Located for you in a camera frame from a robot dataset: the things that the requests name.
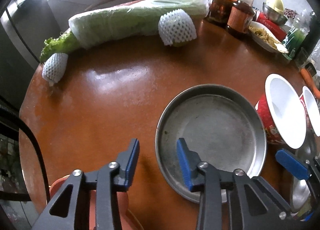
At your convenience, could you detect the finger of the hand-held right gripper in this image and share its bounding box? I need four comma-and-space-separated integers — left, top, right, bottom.
276, 149, 320, 195

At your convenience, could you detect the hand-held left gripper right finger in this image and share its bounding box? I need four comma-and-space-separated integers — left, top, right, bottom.
176, 138, 293, 230

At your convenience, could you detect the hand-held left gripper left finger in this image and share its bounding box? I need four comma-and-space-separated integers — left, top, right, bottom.
32, 138, 140, 230

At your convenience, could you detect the shiny steel bowl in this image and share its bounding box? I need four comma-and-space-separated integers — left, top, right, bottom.
287, 132, 320, 220

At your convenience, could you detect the round metal plate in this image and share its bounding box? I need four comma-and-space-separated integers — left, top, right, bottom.
155, 83, 267, 203

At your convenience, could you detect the large red paper bowl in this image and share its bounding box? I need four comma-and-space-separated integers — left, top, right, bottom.
255, 73, 307, 149

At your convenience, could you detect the small red paper bowl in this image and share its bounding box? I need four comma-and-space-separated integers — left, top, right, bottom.
299, 85, 320, 137

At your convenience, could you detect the orange carrot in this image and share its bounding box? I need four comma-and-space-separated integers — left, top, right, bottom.
301, 68, 320, 99

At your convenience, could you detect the clear plastic cup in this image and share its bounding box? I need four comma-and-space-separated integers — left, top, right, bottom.
297, 47, 313, 68

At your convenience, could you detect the small foam net fruit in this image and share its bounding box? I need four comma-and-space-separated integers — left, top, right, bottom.
42, 53, 69, 86

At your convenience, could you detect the green liquid plastic bottle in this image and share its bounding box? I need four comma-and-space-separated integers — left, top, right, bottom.
282, 15, 309, 59

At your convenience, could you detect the white plate of food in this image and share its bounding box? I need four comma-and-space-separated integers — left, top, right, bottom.
249, 21, 289, 54

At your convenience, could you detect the large foam net fruit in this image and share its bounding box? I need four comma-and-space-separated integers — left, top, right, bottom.
158, 10, 197, 46

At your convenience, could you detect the black thermos flask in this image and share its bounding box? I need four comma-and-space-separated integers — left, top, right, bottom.
304, 11, 320, 58

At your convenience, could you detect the wrapped napa cabbage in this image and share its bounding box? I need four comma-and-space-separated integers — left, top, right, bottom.
40, 0, 216, 63

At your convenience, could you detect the red cardboard box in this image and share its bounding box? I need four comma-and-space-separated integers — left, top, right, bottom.
255, 11, 288, 41

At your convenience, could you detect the clear plastic bag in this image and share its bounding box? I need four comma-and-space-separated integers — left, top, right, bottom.
296, 10, 313, 28

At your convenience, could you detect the steel mixing bowl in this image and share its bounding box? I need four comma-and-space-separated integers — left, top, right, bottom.
262, 2, 288, 26

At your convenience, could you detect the orange label sauce bottle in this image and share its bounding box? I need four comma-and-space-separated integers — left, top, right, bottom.
226, 0, 256, 38

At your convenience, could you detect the spotted patterned bag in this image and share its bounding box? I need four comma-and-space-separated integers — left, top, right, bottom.
284, 8, 299, 19

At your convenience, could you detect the orange lid glass jar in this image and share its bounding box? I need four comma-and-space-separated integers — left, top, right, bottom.
207, 0, 238, 24

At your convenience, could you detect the curved back wooden chair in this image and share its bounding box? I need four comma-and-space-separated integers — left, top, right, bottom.
85, 0, 142, 11

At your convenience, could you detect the yellow plastic container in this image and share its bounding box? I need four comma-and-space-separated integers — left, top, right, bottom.
265, 0, 285, 11

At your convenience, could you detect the grey refrigerator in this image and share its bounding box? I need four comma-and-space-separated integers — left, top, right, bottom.
0, 0, 54, 70

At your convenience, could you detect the black cable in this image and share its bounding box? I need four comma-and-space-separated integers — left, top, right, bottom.
0, 106, 50, 203

